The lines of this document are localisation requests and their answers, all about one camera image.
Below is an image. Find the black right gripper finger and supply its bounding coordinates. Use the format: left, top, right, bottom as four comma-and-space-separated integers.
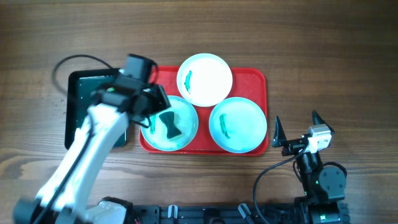
312, 110, 335, 133
272, 116, 287, 147

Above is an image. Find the green scouring sponge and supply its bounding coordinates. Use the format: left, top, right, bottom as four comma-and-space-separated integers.
159, 111, 182, 139

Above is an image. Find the light blue plate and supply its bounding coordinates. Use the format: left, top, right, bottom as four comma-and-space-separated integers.
141, 95, 198, 152
208, 97, 267, 154

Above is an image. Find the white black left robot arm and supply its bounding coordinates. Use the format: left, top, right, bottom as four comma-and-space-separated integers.
13, 75, 170, 223

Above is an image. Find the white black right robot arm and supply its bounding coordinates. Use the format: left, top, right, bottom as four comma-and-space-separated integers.
272, 111, 350, 224

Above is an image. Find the black water tray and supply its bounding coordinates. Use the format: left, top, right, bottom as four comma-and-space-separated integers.
64, 68, 119, 149

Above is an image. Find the red plastic tray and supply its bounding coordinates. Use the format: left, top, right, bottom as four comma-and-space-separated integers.
157, 66, 269, 156

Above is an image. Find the white round plate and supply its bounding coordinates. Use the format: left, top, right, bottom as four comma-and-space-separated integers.
176, 53, 233, 107

